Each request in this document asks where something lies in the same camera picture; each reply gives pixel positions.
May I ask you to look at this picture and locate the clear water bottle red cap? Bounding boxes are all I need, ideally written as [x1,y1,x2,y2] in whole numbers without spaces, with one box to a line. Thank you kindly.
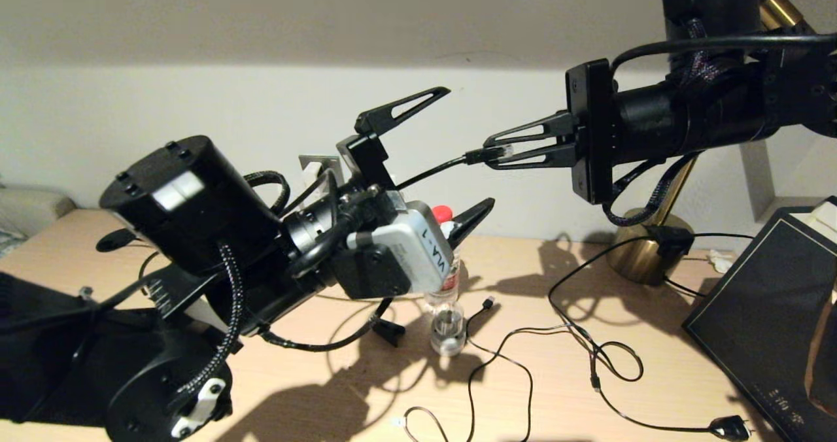
[422,205,462,315]

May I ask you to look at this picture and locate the brass desk lamp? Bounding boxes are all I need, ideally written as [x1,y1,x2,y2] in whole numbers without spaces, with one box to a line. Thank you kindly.
[608,0,808,286]

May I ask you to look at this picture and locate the small white clear-dome humidifier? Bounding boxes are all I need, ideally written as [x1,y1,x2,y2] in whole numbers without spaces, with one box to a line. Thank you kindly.
[430,298,468,356]

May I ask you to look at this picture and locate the grey wall power socket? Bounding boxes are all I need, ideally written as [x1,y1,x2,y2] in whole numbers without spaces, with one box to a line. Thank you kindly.
[299,156,344,188]

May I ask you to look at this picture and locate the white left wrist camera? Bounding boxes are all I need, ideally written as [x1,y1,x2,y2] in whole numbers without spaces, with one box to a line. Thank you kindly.
[347,208,456,294]

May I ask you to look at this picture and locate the grey cushion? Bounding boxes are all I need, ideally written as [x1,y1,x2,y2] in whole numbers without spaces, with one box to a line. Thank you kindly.
[0,187,76,235]

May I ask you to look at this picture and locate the black right camera cable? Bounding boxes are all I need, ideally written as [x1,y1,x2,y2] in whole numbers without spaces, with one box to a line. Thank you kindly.
[611,33,837,71]

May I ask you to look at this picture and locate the dark blue gift bag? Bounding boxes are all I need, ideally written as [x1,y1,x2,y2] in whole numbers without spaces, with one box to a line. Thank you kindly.
[683,197,837,442]

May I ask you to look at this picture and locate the black block on lamp base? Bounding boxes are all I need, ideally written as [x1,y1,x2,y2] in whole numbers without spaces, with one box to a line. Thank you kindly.
[644,226,695,258]

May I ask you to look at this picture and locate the white plastic mounting bracket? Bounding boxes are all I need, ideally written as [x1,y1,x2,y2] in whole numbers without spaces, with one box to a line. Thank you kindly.
[171,378,227,438]

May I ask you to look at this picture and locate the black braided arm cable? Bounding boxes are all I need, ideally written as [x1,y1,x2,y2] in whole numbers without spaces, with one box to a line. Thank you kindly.
[602,151,700,227]
[173,171,394,397]

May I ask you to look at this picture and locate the black cable with white tag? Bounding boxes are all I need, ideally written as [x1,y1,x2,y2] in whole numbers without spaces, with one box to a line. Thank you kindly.
[392,406,452,442]

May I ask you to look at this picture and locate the black left camera bracket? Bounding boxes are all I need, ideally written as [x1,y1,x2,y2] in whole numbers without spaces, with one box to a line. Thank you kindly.
[332,243,413,300]

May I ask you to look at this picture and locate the black USB cable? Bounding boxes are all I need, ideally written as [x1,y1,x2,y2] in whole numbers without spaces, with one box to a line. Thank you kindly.
[466,296,645,442]

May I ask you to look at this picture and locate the black lamp power cord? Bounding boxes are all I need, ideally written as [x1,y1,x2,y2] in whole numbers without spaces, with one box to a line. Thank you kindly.
[548,233,753,441]

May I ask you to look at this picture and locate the white box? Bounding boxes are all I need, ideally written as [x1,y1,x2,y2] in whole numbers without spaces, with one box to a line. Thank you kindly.
[788,201,837,250]

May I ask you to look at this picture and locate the small black plastic clip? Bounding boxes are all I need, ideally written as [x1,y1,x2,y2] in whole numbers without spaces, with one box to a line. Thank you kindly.
[376,318,406,347]

